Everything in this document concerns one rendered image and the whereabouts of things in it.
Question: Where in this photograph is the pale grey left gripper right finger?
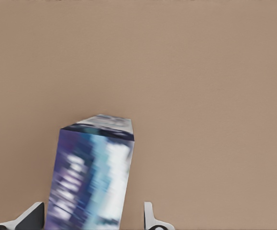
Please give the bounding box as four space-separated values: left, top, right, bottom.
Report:
144 201 175 230

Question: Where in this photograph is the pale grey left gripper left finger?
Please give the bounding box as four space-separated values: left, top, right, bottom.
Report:
0 201 45 230

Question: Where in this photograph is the blue and white printed box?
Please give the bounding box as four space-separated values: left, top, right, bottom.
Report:
43 114 135 230

